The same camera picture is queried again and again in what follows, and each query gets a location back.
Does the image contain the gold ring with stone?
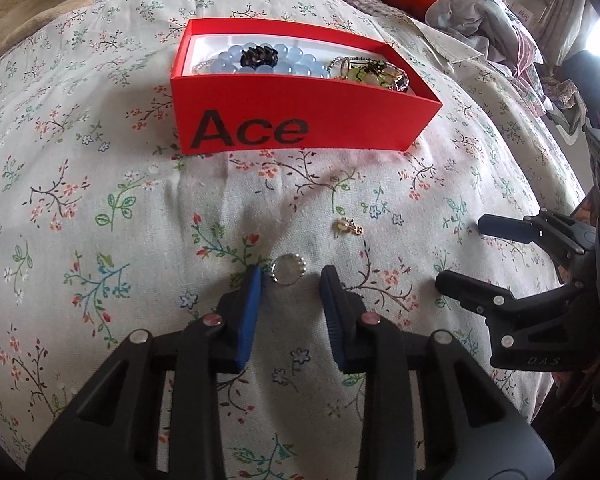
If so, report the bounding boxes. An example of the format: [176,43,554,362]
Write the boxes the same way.
[381,70,413,94]

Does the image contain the small silver crystal ring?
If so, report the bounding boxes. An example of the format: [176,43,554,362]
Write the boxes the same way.
[270,251,309,287]

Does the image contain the green bead necklace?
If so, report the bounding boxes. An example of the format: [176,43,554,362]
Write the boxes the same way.
[346,58,397,86]

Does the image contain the thin green beaded bracelet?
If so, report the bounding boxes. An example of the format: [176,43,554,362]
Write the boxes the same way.
[325,55,397,82]

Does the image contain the blue bead bracelet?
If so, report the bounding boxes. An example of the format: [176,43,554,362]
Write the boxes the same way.
[209,41,332,79]

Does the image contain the black hair claw clip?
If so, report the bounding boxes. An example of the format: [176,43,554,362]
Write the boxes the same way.
[239,44,278,70]

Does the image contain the right hand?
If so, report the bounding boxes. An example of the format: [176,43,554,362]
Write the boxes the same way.
[571,194,597,226]

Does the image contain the small gold charm earring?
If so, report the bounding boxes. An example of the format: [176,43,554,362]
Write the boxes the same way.
[332,217,364,238]

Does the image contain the floral bed sheet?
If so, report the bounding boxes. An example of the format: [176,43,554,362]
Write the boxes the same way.
[0,0,584,479]

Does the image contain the crumpled grey clothes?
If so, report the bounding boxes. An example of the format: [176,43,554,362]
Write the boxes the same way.
[424,0,546,106]

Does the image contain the red Ace box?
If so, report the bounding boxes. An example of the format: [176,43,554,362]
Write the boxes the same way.
[171,18,442,155]

